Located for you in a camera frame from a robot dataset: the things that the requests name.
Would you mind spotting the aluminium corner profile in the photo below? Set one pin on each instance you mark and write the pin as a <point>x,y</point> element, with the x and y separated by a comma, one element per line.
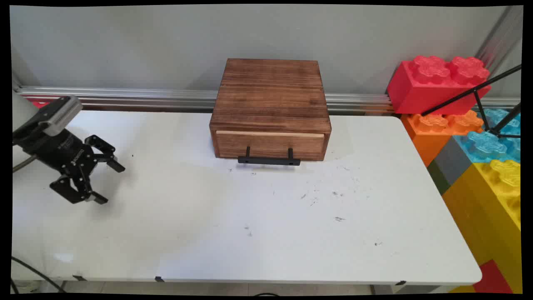
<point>499,37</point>

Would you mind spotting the small red toy brick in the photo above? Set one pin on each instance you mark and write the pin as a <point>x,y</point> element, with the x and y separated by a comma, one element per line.
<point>493,279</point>

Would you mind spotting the big grey toy brick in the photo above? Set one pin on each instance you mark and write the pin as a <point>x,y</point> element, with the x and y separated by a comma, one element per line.
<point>452,163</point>

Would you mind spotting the big blue toy brick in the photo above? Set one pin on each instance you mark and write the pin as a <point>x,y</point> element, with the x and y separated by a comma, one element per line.
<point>485,146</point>

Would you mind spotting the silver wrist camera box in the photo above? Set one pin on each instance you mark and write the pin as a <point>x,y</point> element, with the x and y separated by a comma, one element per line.
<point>62,114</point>

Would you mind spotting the big red toy brick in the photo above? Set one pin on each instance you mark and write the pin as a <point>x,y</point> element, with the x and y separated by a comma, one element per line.
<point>433,89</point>

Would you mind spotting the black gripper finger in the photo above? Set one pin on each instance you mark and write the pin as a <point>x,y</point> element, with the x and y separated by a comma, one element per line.
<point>77,188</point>
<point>103,151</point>

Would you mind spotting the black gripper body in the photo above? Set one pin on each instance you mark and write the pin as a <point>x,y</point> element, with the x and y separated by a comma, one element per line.
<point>62,150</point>

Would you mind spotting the big yellow toy brick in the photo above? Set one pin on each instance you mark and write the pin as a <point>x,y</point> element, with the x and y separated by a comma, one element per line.
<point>491,208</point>

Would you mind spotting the big orange toy brick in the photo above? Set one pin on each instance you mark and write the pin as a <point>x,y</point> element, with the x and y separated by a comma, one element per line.
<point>429,133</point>

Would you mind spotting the black tripod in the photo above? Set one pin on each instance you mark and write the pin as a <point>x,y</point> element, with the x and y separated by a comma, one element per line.
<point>458,96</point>

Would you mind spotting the aluminium wall rail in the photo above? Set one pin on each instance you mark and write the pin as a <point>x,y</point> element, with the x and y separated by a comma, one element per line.
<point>125,98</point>

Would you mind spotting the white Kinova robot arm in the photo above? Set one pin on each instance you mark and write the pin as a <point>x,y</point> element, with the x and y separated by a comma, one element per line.
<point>21,112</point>

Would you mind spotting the brown wooden drawer cabinet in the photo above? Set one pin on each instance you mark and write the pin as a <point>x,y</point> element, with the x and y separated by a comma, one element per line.
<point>270,91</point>

